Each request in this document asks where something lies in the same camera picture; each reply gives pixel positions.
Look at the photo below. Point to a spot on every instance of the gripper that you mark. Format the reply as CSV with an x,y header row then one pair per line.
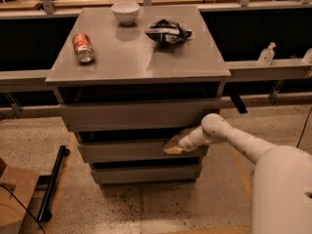
x,y
185,142

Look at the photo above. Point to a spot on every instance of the grey drawer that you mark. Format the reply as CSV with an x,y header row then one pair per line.
x,y
130,150
90,117
152,174

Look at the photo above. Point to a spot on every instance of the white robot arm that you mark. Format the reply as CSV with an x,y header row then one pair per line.
x,y
282,179

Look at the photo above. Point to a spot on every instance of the grey bottom drawer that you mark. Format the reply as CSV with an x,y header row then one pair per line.
x,y
152,174

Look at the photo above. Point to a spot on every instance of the grey top drawer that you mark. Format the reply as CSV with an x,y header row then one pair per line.
x,y
90,117

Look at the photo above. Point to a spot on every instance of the grey drawer cabinet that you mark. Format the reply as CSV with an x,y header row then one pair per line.
x,y
125,51

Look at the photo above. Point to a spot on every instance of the black crumpled chip bag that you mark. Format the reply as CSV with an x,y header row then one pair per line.
x,y
167,32

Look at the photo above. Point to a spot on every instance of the clear sanitizer pump bottle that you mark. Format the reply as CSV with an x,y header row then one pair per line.
x,y
267,54

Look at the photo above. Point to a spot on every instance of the red soda can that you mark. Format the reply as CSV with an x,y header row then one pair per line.
x,y
83,47

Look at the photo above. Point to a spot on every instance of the white ceramic bowl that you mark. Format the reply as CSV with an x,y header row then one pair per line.
x,y
125,12

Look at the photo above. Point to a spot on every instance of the black left floor bar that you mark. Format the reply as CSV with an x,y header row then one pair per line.
x,y
50,182

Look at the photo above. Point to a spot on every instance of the brown cardboard box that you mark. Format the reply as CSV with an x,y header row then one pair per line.
x,y
17,186

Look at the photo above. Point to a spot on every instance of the grey metal rail shelf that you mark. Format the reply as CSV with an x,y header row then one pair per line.
x,y
235,71

